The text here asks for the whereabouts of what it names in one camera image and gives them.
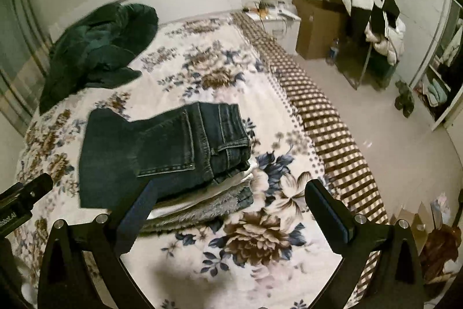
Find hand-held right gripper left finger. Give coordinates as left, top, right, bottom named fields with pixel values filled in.
left=38, top=180, right=158, bottom=309

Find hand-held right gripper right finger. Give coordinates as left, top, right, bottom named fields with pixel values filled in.
left=305, top=180, right=425, bottom=309

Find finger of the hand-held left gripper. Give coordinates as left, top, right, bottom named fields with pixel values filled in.
left=0, top=173, right=54, bottom=210

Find dark blue jeans pants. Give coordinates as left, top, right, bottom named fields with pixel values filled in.
left=79, top=102, right=254, bottom=208

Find grey fuzzy folded pants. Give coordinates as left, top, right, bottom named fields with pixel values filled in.
left=139, top=186, right=256, bottom=233

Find dark folded pants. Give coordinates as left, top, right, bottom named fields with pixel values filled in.
left=235, top=186, right=256, bottom=210

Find bed with floral sheet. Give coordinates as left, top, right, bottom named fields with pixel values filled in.
left=7, top=17, right=362, bottom=309

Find small open cardboard box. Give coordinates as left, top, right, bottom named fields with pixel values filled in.
left=389, top=202, right=444, bottom=252

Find stack of folded clothes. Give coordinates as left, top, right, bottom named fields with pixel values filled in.
left=146, top=159, right=259, bottom=221

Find brown checkered blanket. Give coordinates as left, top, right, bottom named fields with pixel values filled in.
left=231, top=12, right=389, bottom=299

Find pink printed packet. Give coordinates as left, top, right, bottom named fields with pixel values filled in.
left=432, top=191, right=452, bottom=223

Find brown cloth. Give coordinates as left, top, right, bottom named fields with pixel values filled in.
left=420, top=224, right=463, bottom=282

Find grey green curtain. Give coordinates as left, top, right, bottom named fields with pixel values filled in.
left=0, top=0, right=51, bottom=136

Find pair of dark slippers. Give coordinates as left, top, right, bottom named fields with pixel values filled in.
left=394, top=79, right=415, bottom=118

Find dark green jacket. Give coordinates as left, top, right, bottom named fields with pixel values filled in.
left=39, top=3, right=160, bottom=114

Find plastic water bottle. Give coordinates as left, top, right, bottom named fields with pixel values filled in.
left=326, top=38, right=341, bottom=65

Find large cardboard box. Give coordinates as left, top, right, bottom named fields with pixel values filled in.
left=292, top=0, right=350, bottom=60

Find white nightstand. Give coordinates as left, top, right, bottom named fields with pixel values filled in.
left=244, top=1, right=302, bottom=47

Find black and white jacket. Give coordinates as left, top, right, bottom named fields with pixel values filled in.
left=349, top=0, right=400, bottom=40

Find metal frame chair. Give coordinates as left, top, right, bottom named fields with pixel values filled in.
left=340, top=37, right=395, bottom=90

